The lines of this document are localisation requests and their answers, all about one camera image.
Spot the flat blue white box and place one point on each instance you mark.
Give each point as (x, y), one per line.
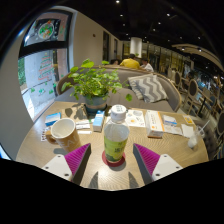
(52, 119)

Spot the group of dining chairs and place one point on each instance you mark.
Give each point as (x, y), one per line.
(192, 88)

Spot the white paper packet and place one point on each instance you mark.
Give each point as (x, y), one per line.
(83, 125)

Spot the white printed leaflet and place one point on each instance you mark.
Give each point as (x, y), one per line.
(136, 118)

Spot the white paper napkin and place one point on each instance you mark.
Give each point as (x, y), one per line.
(187, 130)

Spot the small blue white carton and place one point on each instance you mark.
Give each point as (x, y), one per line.
(98, 121)

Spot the green potted plant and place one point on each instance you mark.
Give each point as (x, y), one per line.
(93, 80)

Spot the food poster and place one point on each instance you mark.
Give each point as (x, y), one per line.
(45, 30)

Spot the large window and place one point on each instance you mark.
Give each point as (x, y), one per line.
(43, 76)

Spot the group of ceiling lights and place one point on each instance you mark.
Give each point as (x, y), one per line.
(168, 14)

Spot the small yellow card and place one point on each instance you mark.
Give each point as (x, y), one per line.
(188, 120)

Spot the tan mug with white inside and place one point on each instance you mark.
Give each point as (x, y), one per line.
(68, 143)

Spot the blister pill pack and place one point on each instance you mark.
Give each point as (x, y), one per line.
(44, 135)

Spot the grey tufted armchair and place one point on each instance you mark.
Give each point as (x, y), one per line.
(211, 140)

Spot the clear plastic cup with straw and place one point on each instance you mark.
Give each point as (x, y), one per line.
(192, 141)

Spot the grey white zigzag cushion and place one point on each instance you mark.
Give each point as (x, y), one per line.
(148, 88)

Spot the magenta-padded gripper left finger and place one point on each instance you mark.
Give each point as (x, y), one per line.
(77, 158)

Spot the white orange box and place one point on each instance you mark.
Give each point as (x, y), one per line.
(154, 124)

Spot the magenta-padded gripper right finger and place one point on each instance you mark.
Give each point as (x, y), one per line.
(146, 158)

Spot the clear bottle with green label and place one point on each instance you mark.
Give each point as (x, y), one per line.
(115, 140)

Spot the flat round red coaster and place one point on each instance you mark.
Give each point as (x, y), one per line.
(106, 161)

